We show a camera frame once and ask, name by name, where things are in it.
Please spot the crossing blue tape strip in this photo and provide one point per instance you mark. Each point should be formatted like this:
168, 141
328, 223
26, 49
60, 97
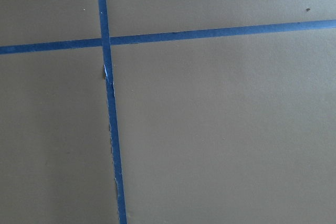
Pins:
173, 36

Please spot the long blue tape strip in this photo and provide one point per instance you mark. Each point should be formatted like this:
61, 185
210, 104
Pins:
112, 112

